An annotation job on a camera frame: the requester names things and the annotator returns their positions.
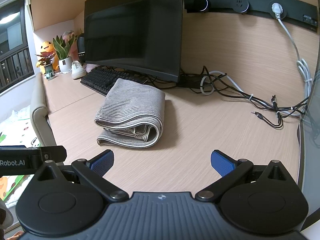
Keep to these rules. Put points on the snake plant white pot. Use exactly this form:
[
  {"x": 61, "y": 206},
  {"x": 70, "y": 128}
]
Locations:
[{"x": 62, "y": 49}]

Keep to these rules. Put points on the black computer monitor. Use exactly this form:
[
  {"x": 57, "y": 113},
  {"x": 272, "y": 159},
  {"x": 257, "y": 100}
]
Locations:
[{"x": 144, "y": 36}]

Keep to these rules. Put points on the beige chair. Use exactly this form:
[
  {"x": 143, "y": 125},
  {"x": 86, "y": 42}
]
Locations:
[{"x": 39, "y": 113}]

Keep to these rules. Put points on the white sneaker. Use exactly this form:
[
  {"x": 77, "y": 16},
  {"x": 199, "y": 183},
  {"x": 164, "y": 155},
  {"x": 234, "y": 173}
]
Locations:
[{"x": 78, "y": 71}]

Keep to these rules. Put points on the yellow plush toy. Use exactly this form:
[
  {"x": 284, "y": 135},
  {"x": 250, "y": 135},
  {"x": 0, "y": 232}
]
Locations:
[{"x": 47, "y": 48}]

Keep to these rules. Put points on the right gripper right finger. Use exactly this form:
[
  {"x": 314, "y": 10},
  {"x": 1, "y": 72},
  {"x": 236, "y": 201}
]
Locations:
[{"x": 231, "y": 171}]

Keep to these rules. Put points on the striped knit garment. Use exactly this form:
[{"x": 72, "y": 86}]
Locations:
[{"x": 132, "y": 115}]

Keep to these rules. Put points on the black keyboard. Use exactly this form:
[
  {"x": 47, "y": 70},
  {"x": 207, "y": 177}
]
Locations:
[{"x": 102, "y": 79}]

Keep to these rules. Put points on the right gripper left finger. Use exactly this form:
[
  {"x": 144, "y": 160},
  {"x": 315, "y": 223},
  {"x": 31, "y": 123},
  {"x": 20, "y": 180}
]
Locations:
[{"x": 91, "y": 172}]

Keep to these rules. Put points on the pink plush toy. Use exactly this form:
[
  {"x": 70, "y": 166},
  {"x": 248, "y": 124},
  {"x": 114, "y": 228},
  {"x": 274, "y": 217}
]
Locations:
[{"x": 67, "y": 36}]

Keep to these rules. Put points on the black wall power strip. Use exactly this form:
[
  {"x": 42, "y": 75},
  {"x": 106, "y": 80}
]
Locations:
[{"x": 296, "y": 12}]

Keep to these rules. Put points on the red leaf potted plant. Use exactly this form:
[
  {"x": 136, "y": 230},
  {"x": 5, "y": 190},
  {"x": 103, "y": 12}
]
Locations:
[{"x": 46, "y": 61}]

